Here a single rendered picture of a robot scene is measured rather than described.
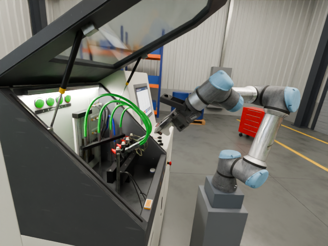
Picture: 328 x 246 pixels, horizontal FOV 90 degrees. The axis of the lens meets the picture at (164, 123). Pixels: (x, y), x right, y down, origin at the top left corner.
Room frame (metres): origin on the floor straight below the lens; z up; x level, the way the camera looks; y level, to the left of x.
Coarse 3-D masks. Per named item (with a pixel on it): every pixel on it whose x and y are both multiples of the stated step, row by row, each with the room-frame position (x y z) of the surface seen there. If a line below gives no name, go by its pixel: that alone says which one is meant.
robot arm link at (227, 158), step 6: (228, 150) 0.93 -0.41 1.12; (234, 150) 0.93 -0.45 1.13; (222, 156) 0.88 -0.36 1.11; (228, 156) 0.85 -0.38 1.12; (234, 156) 0.84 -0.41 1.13; (240, 156) 0.86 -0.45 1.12; (222, 162) 0.87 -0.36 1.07; (228, 162) 0.84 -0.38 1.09; (234, 162) 0.82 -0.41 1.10; (222, 168) 0.86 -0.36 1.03; (228, 168) 0.83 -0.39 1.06; (228, 174) 0.84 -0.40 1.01
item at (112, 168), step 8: (136, 152) 1.09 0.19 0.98; (120, 160) 0.96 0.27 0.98; (128, 160) 0.97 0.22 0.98; (136, 160) 1.08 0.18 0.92; (112, 168) 0.86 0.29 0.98; (120, 168) 0.87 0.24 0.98; (128, 168) 0.91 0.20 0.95; (112, 176) 0.83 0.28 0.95; (120, 176) 0.82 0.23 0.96; (128, 176) 0.94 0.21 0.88; (120, 184) 0.82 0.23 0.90
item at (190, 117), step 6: (186, 102) 0.62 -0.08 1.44; (186, 108) 0.63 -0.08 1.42; (192, 108) 0.60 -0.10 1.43; (174, 114) 0.63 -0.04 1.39; (180, 114) 0.64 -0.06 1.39; (186, 114) 0.64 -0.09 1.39; (192, 114) 0.63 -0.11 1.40; (198, 114) 0.62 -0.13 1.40; (174, 120) 0.65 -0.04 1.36; (180, 120) 0.63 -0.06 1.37; (186, 120) 0.64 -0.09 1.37; (192, 120) 0.63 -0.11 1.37; (180, 126) 0.65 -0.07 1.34; (186, 126) 0.63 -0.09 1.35
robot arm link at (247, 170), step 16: (272, 96) 0.83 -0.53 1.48; (288, 96) 0.77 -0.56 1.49; (272, 112) 0.80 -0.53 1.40; (288, 112) 0.78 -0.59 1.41; (272, 128) 0.78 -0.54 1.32; (256, 144) 0.79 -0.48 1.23; (240, 160) 0.82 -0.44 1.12; (256, 160) 0.75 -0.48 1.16; (240, 176) 0.76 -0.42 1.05; (256, 176) 0.71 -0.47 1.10
